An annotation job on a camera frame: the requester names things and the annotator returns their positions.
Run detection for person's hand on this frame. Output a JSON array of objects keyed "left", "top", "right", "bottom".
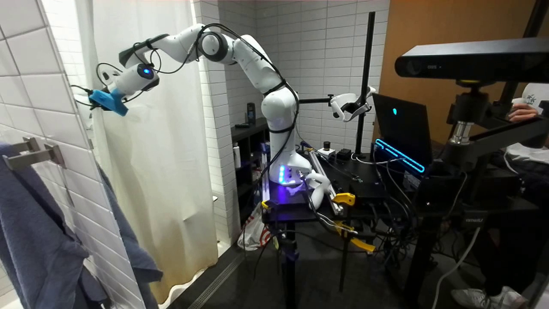
[{"left": 504, "top": 103, "right": 542, "bottom": 124}]

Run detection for white shower curtain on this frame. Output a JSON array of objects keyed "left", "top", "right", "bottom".
[{"left": 75, "top": 0, "right": 221, "bottom": 303}]

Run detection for orange wooden door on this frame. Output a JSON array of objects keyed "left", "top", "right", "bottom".
[{"left": 377, "top": 0, "right": 542, "bottom": 148}]

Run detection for black laptop blue lights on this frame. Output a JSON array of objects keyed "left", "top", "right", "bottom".
[{"left": 370, "top": 91, "right": 436, "bottom": 177}]

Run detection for black trouser leg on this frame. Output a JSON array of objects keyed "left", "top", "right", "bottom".
[{"left": 477, "top": 212, "right": 549, "bottom": 297}]

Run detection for black vertical pole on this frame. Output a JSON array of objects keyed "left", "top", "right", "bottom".
[{"left": 353, "top": 9, "right": 377, "bottom": 160}]

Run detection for black equipment desk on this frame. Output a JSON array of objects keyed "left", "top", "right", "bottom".
[{"left": 322, "top": 148, "right": 549, "bottom": 309}]

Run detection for white sneaker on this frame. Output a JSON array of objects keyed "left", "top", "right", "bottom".
[{"left": 449, "top": 284, "right": 532, "bottom": 309}]

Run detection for small yellow clamp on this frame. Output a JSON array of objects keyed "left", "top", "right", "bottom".
[{"left": 333, "top": 191, "right": 357, "bottom": 208}]

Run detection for small black knob device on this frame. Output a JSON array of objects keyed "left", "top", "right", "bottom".
[{"left": 317, "top": 141, "right": 338, "bottom": 162}]

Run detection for long yellow clamp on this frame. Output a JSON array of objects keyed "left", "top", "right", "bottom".
[{"left": 333, "top": 220, "right": 379, "bottom": 256}]

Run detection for white curved plastic object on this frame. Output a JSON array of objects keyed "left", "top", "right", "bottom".
[{"left": 303, "top": 170, "right": 339, "bottom": 213}]

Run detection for black robot stand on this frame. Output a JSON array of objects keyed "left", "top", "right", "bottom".
[{"left": 262, "top": 194, "right": 350, "bottom": 309}]

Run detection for black storage shelf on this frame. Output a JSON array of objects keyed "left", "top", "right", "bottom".
[{"left": 230, "top": 117, "right": 271, "bottom": 225}]

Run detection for white red plastic bag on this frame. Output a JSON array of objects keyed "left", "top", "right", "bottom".
[{"left": 237, "top": 203, "right": 274, "bottom": 254}]

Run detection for metal towel hook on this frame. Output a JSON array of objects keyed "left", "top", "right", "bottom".
[{"left": 0, "top": 136, "right": 65, "bottom": 172}]

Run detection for blue hanging towel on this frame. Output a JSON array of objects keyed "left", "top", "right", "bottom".
[{"left": 0, "top": 143, "right": 166, "bottom": 309}]

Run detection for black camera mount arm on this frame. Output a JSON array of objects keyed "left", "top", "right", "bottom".
[{"left": 444, "top": 78, "right": 549, "bottom": 170}]

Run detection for black stereo camera bar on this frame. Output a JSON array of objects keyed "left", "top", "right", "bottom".
[{"left": 393, "top": 36, "right": 549, "bottom": 85}]

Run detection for white floor cable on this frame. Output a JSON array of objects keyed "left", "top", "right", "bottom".
[{"left": 427, "top": 225, "right": 485, "bottom": 309}]

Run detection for white camera on pole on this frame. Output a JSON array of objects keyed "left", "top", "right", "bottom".
[{"left": 329, "top": 85, "right": 379, "bottom": 124}]

